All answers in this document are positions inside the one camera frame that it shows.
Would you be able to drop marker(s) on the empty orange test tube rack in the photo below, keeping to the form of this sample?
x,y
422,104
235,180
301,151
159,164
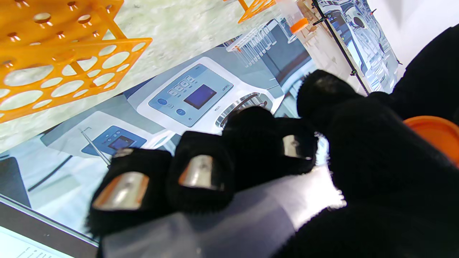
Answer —
x,y
256,9

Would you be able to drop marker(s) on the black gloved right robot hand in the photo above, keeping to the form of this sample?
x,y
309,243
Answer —
x,y
376,186

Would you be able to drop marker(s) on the orange tube cap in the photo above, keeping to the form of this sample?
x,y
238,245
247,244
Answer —
x,y
299,25
439,134

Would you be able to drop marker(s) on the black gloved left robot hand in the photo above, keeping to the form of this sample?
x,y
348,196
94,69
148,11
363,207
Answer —
x,y
434,71

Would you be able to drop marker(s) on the printed laboratory backdrop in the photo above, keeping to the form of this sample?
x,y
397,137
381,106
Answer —
x,y
197,93

